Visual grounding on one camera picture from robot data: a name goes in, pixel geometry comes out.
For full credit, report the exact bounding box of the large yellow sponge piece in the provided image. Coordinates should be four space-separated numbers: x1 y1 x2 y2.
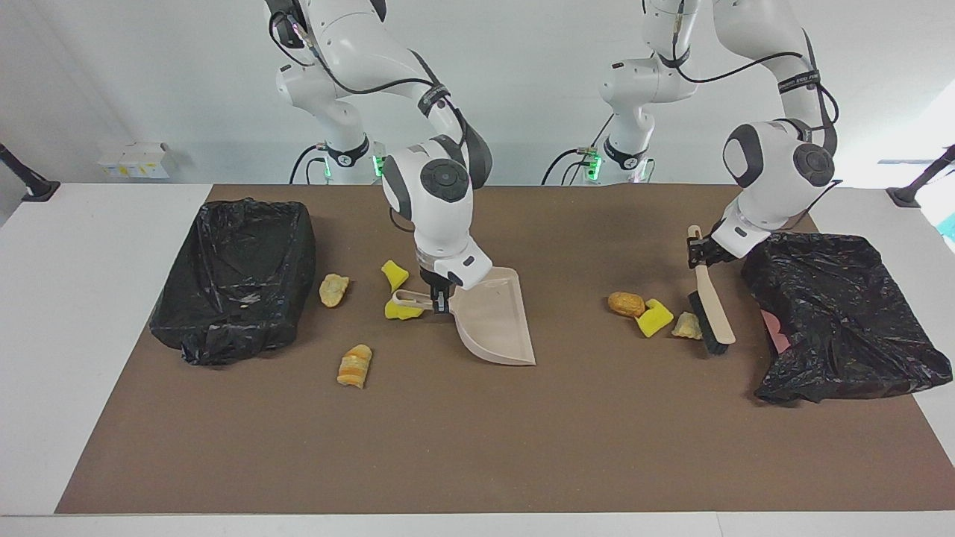
384 295 427 321

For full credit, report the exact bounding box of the beige hand brush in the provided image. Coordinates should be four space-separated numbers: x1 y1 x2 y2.
686 224 736 356

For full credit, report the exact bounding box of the beige plastic dustpan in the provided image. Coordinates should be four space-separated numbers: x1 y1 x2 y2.
391 266 537 367

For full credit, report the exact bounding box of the notched yellow sponge piece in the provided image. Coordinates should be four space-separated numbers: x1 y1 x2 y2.
636 298 675 339

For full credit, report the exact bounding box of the brown bread roll toy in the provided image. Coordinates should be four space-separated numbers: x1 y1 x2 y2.
607 291 647 318

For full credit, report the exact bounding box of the striped croissant toy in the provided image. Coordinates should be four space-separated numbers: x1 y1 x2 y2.
336 344 373 389

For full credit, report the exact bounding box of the pale dumpling toy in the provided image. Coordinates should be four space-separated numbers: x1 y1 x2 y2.
319 274 350 308

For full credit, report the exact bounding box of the black bag over pink bin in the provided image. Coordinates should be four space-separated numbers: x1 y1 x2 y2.
740 232 954 405

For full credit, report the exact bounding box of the black bag lined bin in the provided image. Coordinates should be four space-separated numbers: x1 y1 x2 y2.
148 197 317 366

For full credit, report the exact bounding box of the brown table mat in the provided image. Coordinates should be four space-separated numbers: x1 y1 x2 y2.
54 184 955 515

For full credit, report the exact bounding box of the black left base cable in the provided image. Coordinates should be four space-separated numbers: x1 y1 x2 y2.
541 112 616 186

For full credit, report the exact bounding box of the black base cable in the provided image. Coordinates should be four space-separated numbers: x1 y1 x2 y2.
289 144 331 185
541 112 616 186

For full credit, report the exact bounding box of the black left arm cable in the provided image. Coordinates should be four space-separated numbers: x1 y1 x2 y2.
671 0 842 217

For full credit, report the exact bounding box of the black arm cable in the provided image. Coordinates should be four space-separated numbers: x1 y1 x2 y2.
267 11 478 224
671 0 842 217

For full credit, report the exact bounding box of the black right base cable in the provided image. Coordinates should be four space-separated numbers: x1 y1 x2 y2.
289 144 331 185

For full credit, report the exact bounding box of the black camera stand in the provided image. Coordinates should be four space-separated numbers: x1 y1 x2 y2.
0 143 60 203
886 144 955 208

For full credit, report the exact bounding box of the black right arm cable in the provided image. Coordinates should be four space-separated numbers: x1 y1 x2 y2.
267 11 478 224

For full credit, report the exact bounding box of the white wall power box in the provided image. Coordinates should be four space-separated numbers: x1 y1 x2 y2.
98 142 177 180

